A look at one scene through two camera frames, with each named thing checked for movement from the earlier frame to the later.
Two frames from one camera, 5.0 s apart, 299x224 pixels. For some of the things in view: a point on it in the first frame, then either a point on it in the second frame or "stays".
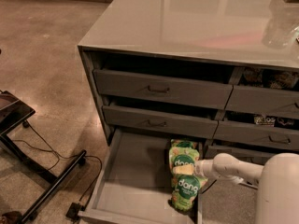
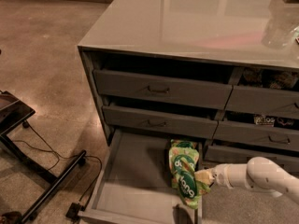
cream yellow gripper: (203, 167) -> (220, 174)
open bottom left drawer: (135, 185) stays
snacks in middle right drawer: (274, 121) stays
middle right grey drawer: (257, 134) stays
